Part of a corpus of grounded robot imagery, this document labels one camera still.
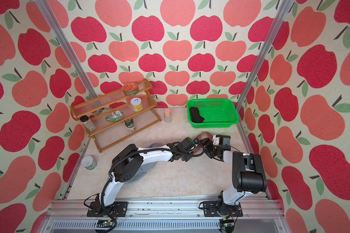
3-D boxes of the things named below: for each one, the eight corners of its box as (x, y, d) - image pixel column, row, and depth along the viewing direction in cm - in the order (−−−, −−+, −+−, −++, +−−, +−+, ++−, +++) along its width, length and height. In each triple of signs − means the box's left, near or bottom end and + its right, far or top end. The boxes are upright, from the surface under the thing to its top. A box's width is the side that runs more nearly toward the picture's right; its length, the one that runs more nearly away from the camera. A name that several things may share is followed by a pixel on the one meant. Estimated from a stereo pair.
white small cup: (84, 170, 90) (78, 165, 84) (88, 160, 94) (82, 156, 88) (95, 170, 90) (90, 165, 84) (98, 160, 94) (93, 156, 88)
